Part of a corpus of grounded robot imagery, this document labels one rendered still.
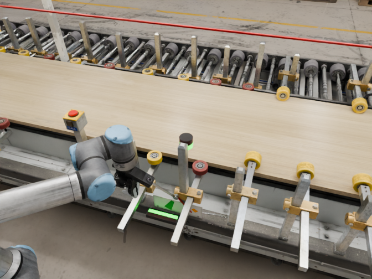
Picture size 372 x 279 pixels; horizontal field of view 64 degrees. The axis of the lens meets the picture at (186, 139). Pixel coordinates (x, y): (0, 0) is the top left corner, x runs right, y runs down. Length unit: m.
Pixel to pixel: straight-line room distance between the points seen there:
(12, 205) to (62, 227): 1.63
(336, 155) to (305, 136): 0.19
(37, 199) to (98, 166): 0.19
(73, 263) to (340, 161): 1.82
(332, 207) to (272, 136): 0.47
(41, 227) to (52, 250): 0.24
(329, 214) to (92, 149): 1.24
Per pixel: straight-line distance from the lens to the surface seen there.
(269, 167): 1.56
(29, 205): 0.95
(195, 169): 1.50
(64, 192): 0.95
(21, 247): 1.52
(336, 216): 1.76
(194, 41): 2.20
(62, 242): 2.49
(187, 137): 1.27
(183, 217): 1.38
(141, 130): 1.74
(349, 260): 1.63
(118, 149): 1.06
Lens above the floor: 2.03
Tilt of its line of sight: 43 degrees down
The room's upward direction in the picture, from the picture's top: 1 degrees counter-clockwise
